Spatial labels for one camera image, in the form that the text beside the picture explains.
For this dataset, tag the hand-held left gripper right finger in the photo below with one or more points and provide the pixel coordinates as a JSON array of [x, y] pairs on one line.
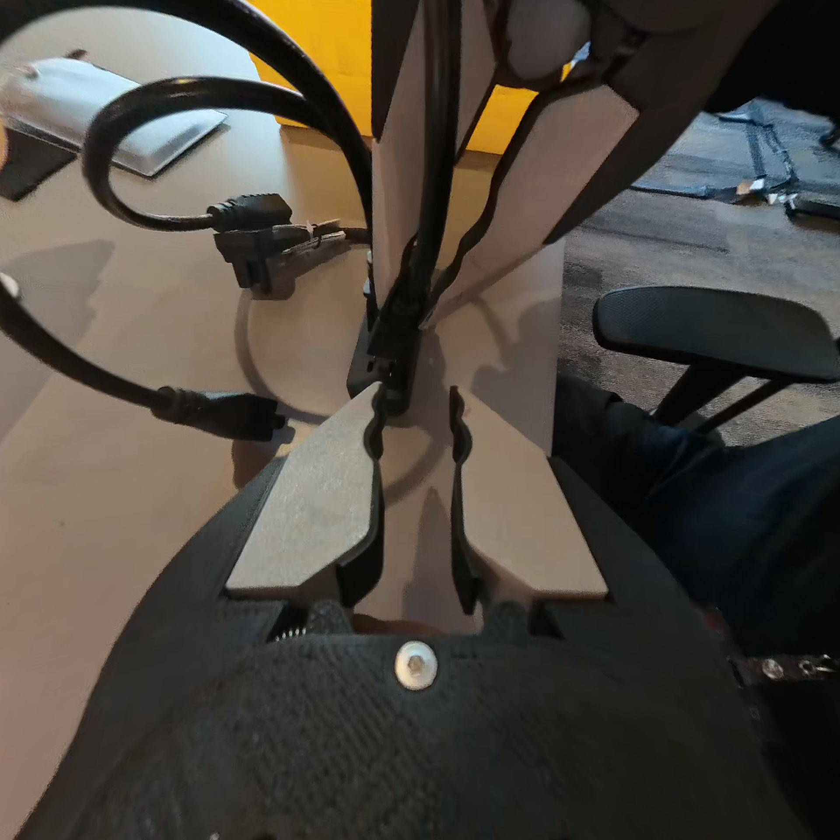
[[518, 525]]

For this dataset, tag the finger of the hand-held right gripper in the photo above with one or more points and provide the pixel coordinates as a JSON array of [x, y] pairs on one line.
[[400, 197], [558, 164]]

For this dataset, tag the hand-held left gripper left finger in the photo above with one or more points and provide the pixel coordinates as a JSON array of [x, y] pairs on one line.
[[308, 518]]

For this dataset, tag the person's right forearm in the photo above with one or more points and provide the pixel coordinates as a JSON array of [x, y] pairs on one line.
[[800, 46]]

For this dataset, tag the yellow box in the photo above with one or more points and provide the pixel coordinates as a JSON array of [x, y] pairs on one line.
[[341, 33]]

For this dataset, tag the black chair armrest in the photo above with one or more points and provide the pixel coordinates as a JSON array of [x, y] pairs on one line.
[[709, 328]]

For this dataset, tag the metal tray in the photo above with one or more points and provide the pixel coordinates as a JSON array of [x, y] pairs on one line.
[[59, 92]]

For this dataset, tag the black flat pad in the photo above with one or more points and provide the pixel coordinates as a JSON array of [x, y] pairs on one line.
[[33, 167]]

